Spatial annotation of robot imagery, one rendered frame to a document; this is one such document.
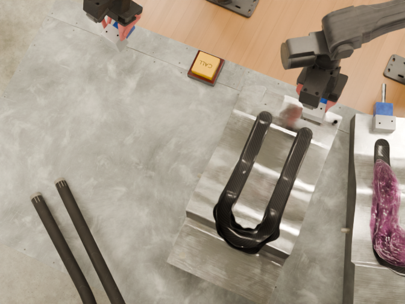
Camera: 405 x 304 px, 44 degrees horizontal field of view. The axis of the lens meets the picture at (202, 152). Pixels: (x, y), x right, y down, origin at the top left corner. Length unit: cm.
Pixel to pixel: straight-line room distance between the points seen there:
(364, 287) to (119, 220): 62
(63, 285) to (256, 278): 113
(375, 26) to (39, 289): 169
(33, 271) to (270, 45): 136
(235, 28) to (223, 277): 69
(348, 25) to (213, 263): 62
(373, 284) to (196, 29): 82
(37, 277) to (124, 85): 107
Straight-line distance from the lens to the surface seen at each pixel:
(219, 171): 122
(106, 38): 132
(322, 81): 109
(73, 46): 151
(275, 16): 150
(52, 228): 133
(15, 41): 255
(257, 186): 121
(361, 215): 126
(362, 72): 146
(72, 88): 146
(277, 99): 132
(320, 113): 122
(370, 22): 103
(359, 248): 126
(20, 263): 226
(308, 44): 106
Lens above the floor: 209
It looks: 75 degrees down
